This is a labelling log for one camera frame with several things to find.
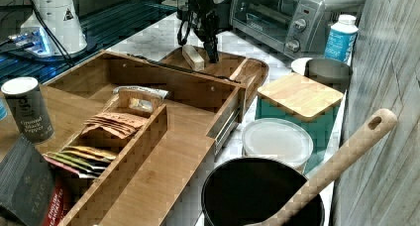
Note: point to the black utensil crock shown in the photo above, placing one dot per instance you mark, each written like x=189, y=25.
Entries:
x=248, y=190

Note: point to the silver foil packet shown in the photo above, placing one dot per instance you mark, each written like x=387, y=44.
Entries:
x=160, y=92

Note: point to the black Taylors tea box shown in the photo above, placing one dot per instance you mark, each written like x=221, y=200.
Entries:
x=26, y=184

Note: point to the silver toaster oven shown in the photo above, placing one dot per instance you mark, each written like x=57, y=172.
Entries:
x=295, y=28

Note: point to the round metal tin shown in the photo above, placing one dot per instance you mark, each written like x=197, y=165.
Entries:
x=330, y=72

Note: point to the wooden drawer handle block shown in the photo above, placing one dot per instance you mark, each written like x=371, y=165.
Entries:
x=193, y=58

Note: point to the silver black toaster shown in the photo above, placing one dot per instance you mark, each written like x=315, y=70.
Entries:
x=224, y=14

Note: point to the yellow green tea packets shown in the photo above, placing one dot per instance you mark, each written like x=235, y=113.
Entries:
x=85, y=162

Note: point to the blue white plastic bottle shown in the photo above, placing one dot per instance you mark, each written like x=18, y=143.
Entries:
x=341, y=38

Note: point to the red English breakfast tea box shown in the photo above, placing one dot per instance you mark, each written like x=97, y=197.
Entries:
x=59, y=204

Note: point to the clear plastic tub with lid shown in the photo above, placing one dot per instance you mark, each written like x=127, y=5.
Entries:
x=278, y=139

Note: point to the brown tea bag packets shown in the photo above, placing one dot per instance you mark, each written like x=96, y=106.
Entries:
x=121, y=125

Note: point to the wooden spoon handle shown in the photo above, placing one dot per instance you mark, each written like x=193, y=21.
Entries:
x=380, y=123

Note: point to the bamboo organizer cabinet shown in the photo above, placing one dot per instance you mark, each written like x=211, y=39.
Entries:
x=157, y=176

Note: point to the bamboo drawer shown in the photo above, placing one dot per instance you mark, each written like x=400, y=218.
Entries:
x=231, y=83

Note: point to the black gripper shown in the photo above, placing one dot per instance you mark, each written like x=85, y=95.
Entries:
x=204, y=11

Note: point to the teal container with bamboo lid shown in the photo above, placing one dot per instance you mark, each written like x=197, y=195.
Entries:
x=305, y=102

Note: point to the black pepper shaker can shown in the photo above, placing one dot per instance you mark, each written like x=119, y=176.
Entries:
x=27, y=105

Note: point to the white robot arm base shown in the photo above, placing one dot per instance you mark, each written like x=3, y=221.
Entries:
x=53, y=30

